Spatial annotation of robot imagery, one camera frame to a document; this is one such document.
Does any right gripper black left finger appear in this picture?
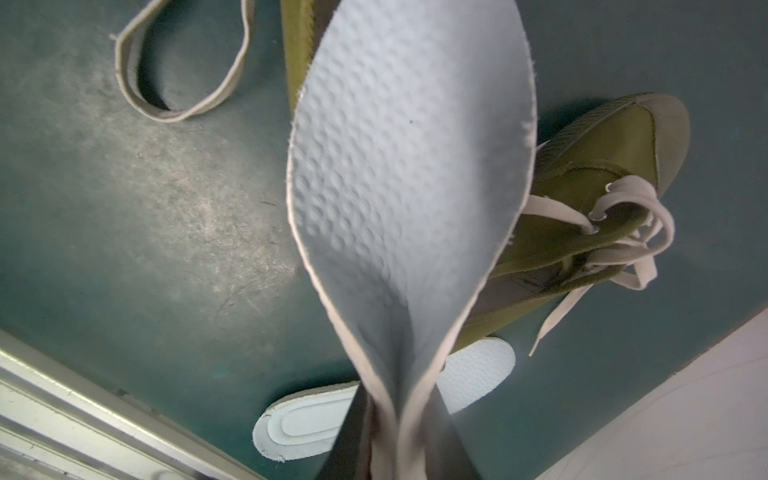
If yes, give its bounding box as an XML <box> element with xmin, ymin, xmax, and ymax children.
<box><xmin>315</xmin><ymin>385</ymin><xmax>375</xmax><ymax>480</ymax></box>

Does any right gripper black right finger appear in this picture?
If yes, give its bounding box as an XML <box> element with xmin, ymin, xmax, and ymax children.
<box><xmin>413</xmin><ymin>389</ymin><xmax>481</xmax><ymax>480</ymax></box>

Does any green canvas shoe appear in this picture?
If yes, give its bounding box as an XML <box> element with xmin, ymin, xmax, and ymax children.
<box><xmin>455</xmin><ymin>93</ymin><xmax>691</xmax><ymax>349</ymax></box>
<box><xmin>113</xmin><ymin>1</ymin><xmax>339</xmax><ymax>123</ymax></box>

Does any light blue insole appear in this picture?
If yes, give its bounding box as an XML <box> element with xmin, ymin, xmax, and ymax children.
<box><xmin>287</xmin><ymin>1</ymin><xmax>537</xmax><ymax>479</ymax></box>
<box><xmin>252</xmin><ymin>337</ymin><xmax>516</xmax><ymax>462</ymax></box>

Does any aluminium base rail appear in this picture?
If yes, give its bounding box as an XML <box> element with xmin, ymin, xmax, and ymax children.
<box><xmin>1</xmin><ymin>333</ymin><xmax>258</xmax><ymax>479</ymax></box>

